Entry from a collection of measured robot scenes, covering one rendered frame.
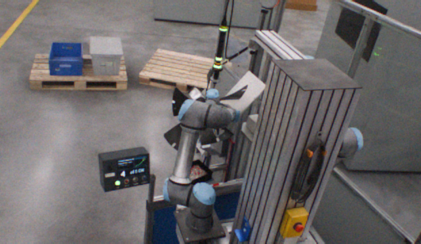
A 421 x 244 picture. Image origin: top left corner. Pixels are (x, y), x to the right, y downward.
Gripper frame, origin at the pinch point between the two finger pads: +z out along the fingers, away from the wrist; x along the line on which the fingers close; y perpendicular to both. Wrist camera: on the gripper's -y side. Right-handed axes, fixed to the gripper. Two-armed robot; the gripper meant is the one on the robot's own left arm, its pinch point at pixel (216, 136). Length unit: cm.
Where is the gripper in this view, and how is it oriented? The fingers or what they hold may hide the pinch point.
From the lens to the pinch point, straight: 261.0
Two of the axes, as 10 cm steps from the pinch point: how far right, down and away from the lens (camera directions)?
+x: -4.3, -5.3, 7.3
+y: 8.9, -3.7, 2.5
